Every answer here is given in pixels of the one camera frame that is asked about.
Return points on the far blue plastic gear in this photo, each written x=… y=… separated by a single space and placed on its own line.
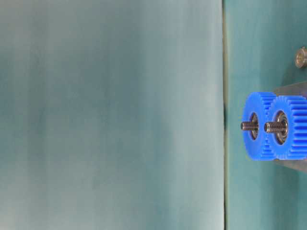
x=256 y=141

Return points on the near blue plastic gear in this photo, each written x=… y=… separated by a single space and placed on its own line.
x=292 y=144

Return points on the near threaded steel shaft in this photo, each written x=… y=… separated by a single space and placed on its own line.
x=275 y=127

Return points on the blue plastic gear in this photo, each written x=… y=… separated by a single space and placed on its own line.
x=256 y=141
x=292 y=144

